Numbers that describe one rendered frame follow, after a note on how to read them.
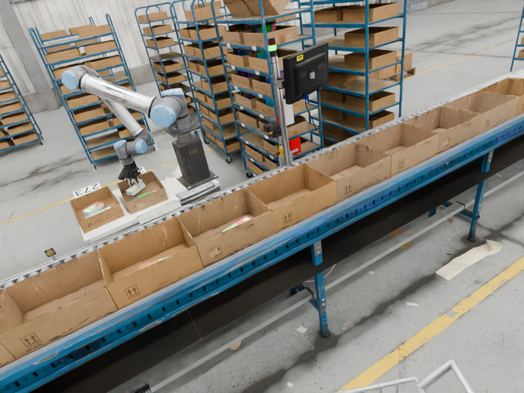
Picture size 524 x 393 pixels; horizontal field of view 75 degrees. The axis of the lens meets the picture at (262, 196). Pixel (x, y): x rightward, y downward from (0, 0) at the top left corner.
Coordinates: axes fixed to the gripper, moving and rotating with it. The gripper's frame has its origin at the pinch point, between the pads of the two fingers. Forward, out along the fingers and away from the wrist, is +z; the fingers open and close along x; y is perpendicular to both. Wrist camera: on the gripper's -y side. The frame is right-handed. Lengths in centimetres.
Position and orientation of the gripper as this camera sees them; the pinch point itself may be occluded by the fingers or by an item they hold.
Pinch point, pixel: (135, 187)
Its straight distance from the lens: 280.1
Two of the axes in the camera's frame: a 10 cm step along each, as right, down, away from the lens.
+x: -8.9, -1.1, 4.5
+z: 1.6, 8.4, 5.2
